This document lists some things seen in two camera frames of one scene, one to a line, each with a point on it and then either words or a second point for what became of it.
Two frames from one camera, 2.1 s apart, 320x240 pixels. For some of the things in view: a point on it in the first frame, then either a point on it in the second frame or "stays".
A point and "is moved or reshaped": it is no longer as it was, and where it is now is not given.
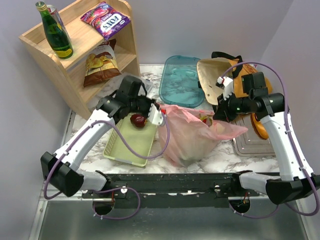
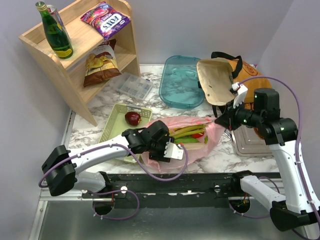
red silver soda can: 53,10 stays
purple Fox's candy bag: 107,20 stays
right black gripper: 223,112 → 227,119
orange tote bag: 245,79 stays
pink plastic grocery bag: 189,136 is moved or reshaped
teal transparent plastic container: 179,84 stays
